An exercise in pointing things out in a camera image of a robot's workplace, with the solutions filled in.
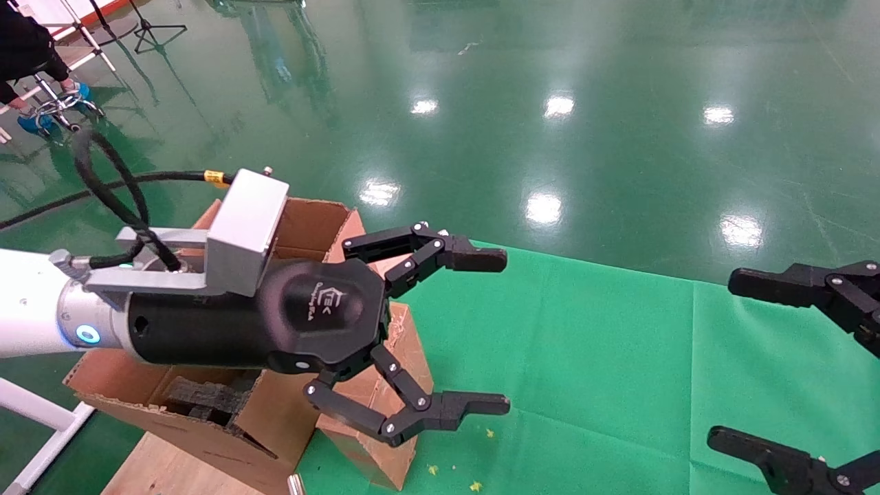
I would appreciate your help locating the white metal frame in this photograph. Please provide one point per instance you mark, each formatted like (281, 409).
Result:
(41, 409)

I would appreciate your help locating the black tripod stand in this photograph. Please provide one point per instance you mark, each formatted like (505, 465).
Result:
(147, 29)

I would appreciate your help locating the black post stand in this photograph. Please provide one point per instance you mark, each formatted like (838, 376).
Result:
(120, 29)

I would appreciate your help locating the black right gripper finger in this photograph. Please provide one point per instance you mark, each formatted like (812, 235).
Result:
(790, 285)
(790, 467)

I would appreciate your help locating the white desk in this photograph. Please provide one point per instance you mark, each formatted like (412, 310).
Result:
(48, 10)

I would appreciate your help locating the large open cardboard carton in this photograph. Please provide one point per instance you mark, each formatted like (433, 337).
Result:
(275, 426)

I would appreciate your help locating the chrome stool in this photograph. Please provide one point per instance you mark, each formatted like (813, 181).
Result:
(62, 103)

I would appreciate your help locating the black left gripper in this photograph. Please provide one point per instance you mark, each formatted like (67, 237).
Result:
(309, 316)

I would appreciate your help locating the small brown cardboard box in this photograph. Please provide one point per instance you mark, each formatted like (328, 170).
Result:
(412, 350)

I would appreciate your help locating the green table cloth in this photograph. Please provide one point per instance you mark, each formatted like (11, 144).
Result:
(584, 357)

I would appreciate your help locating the person in black clothes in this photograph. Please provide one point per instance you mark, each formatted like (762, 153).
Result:
(24, 41)

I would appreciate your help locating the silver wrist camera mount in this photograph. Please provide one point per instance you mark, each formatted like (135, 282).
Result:
(240, 234)

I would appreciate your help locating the black foam insert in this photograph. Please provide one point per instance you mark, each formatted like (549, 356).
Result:
(206, 395)

